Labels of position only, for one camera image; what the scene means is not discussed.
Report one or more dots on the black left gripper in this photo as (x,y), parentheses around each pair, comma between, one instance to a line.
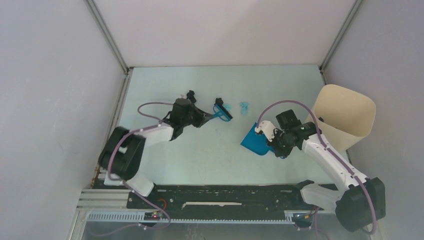
(202,117)

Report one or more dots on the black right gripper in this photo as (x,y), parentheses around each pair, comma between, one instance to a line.
(283,153)

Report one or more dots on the blue hand brush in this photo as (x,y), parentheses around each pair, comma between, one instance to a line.
(220,112)

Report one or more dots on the blue dustpan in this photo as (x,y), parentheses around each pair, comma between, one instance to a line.
(256,143)

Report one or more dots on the light blue scrap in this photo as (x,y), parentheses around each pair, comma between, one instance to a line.
(244,108)
(227,106)

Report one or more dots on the black paper scrap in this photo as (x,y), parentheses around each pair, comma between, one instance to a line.
(219,101)
(191,96)

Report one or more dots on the light blue scrap top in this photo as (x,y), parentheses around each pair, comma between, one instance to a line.
(227,106)

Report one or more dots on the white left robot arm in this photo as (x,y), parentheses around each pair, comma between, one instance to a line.
(122,154)

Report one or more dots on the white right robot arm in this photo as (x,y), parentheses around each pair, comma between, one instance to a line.
(357,201)

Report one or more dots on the beige waste bin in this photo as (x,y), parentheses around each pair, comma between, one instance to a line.
(346,116)

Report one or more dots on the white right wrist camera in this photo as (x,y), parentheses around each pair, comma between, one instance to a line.
(267,129)

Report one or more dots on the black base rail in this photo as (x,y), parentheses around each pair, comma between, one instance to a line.
(224,203)

